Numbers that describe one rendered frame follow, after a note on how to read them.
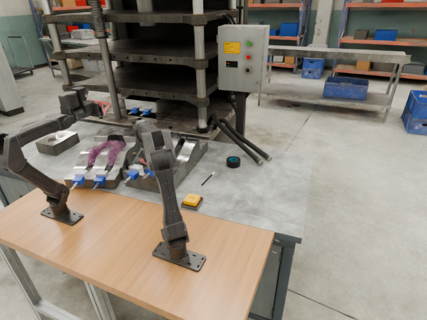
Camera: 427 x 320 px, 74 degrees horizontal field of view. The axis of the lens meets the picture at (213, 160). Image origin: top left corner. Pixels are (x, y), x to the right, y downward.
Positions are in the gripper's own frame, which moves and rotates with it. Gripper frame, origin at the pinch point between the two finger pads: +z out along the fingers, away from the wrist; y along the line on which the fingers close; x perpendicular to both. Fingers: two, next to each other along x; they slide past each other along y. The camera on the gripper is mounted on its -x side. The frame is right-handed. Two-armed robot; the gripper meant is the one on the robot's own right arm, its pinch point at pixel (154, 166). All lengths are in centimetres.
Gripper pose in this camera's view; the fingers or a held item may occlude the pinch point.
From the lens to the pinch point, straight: 136.4
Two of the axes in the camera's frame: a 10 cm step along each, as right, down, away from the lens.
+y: -9.3, -2.6, 2.6
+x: -3.7, 7.3, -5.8
